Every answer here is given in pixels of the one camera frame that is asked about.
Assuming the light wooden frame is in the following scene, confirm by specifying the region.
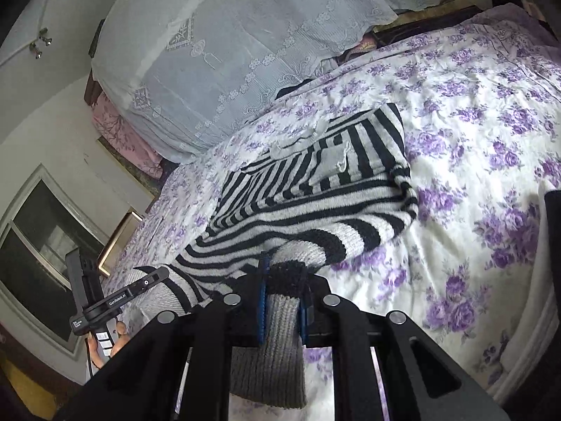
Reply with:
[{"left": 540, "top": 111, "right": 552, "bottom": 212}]
[{"left": 97, "top": 210, "right": 144, "bottom": 278}]

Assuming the purple floral bed sheet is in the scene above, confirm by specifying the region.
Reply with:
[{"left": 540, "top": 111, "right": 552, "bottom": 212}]
[{"left": 103, "top": 2, "right": 561, "bottom": 408}]

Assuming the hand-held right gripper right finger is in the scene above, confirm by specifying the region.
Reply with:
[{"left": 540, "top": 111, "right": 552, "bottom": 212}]
[{"left": 298, "top": 272, "right": 511, "bottom": 421}]

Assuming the black grey striped sweater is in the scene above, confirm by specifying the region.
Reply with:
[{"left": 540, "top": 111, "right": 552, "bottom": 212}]
[{"left": 134, "top": 103, "right": 419, "bottom": 408}]

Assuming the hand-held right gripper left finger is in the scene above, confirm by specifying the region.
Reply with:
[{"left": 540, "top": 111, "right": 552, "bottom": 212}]
[{"left": 55, "top": 252, "right": 269, "bottom": 421}]

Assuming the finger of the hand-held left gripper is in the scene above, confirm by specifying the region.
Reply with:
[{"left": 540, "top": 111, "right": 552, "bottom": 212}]
[{"left": 131, "top": 266, "right": 171, "bottom": 294}]

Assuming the person's left hand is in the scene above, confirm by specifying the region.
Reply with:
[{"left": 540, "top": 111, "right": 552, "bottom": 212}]
[{"left": 88, "top": 321, "right": 131, "bottom": 370}]

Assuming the pink patterned blanket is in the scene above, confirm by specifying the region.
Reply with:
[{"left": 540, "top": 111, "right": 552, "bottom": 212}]
[{"left": 91, "top": 91, "right": 165, "bottom": 180}]

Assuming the white lace cover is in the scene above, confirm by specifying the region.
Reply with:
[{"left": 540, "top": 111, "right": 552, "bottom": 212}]
[{"left": 91, "top": 0, "right": 492, "bottom": 165}]

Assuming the pink patterned cloth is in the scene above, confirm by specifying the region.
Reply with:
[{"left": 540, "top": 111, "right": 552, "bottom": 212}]
[{"left": 346, "top": 35, "right": 378, "bottom": 55}]

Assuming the dark brown headboard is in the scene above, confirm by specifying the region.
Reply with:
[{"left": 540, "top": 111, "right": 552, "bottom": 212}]
[{"left": 372, "top": 4, "right": 483, "bottom": 45}]

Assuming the dark cloth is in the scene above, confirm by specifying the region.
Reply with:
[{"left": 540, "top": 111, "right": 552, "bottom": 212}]
[{"left": 543, "top": 188, "right": 561, "bottom": 248}]

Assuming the metal wall lamp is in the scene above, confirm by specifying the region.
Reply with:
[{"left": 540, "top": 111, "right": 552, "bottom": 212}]
[{"left": 28, "top": 27, "right": 53, "bottom": 60}]

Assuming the white framed window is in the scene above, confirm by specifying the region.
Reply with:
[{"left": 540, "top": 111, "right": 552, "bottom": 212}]
[{"left": 0, "top": 164, "right": 115, "bottom": 354}]

